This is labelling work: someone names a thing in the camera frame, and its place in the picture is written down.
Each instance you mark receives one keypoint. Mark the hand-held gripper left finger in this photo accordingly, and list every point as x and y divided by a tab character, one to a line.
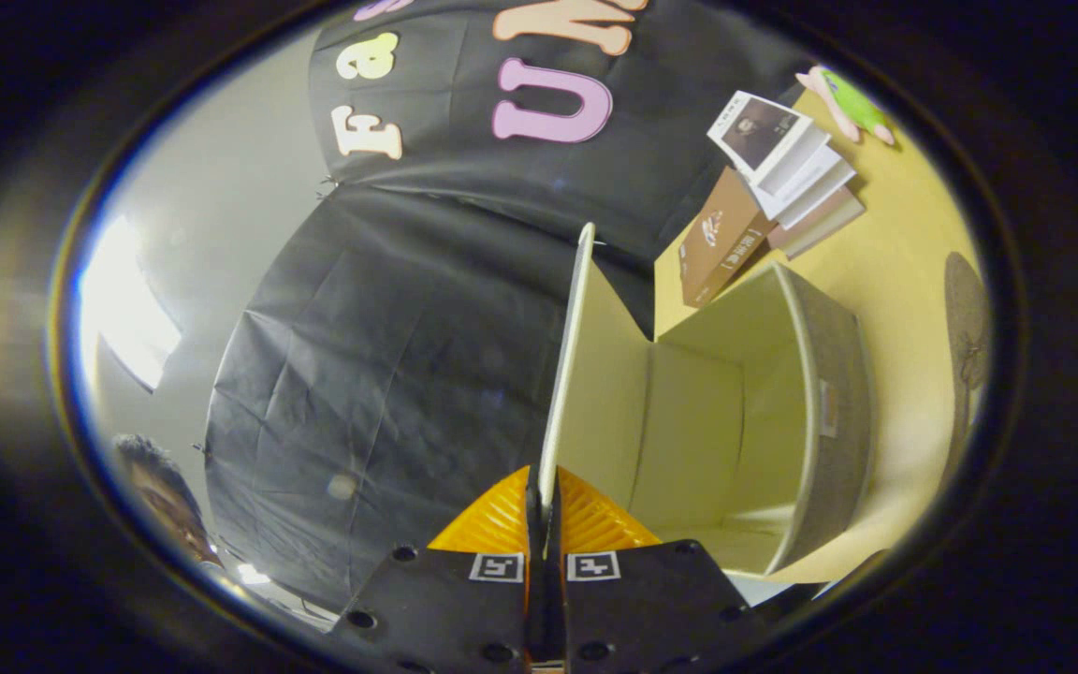
450	608

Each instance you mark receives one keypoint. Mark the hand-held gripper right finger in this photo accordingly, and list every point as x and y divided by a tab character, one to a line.
651	608

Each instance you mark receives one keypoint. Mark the grey fabric storage box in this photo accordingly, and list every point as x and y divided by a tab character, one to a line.
689	421

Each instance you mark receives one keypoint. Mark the brown fuzzy shoe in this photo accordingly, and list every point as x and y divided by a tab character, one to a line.
968	318

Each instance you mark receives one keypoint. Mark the person's head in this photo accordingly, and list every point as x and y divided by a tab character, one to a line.
165	496

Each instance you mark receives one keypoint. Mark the brown cover book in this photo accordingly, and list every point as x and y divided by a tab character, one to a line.
717	243

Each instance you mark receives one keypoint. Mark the beige thick book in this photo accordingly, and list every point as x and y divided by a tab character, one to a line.
824	225

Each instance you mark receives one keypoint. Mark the ceiling light panel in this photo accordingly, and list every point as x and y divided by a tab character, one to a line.
127	309

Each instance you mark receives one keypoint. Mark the white plain book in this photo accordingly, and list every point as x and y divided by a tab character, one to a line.
810	183

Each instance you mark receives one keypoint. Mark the green and pink plush toy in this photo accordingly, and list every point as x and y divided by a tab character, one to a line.
852	103

